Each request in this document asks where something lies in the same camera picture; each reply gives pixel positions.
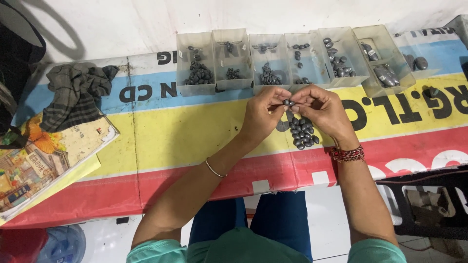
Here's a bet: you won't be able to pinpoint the person's right hand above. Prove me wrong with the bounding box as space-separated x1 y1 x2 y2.
290 84 358 149

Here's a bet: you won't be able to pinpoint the person's left hand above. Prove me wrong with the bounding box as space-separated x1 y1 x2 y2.
239 86 293 144

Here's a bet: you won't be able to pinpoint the loose pile of grey sinkers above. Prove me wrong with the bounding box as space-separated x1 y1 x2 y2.
288 117 320 150

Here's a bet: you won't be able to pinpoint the heap of slim dark sinkers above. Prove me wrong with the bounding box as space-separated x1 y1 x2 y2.
259 44 283 86

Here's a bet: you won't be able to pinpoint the heap of tiny dark sinkers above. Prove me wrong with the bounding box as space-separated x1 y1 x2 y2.
224 41 243 80

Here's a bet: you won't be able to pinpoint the heap of long grey sinkers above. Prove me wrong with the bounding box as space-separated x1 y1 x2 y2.
322 37 357 78

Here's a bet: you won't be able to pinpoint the large grey labelled sinker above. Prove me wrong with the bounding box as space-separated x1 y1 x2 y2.
373 65 396 88
384 64 401 87
361 42 380 62

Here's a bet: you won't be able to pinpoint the scattered oval dark sinkers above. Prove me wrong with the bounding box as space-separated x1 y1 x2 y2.
291 43 311 85

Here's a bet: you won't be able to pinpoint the heap of medium dark sinkers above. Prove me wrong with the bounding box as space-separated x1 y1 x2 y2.
184 46 215 86

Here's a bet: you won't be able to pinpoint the silver bangle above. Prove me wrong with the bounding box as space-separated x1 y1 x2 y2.
205 157 228 179

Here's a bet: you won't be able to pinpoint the wide clear plastic bin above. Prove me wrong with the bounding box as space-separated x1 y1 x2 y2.
352 24 417 99

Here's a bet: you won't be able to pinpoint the colourful striped vinyl banner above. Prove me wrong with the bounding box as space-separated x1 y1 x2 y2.
0 26 468 229

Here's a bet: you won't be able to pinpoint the person's blue trousers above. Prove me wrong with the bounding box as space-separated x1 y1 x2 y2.
188 191 313 262

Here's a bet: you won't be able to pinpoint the black plastic stool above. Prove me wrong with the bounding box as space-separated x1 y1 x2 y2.
374 165 468 241

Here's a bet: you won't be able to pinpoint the person's teal shirt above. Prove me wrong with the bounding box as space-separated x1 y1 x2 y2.
126 226 407 263

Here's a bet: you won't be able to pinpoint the crumpled brown paper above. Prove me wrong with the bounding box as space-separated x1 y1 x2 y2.
404 187 458 228

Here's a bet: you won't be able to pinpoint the grey checked cloth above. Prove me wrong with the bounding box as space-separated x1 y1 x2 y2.
39 62 120 133

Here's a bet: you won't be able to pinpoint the yellow paper folder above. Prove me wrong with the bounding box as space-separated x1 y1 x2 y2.
0 153 102 226

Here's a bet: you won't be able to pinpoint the illustrated picture book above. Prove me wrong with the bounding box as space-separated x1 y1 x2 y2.
0 111 120 215

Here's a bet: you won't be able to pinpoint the blue water jug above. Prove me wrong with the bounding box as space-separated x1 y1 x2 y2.
36 224 87 263

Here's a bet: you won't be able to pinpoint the black bag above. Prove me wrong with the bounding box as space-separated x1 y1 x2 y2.
0 0 47 150

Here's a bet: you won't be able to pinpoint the red plastic container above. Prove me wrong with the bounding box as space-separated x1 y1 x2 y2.
0 228 49 263

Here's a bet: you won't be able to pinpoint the red braided bracelets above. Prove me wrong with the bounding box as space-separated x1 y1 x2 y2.
329 144 365 163

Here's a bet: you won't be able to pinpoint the brown cable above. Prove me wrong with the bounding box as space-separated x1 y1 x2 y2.
374 169 468 184

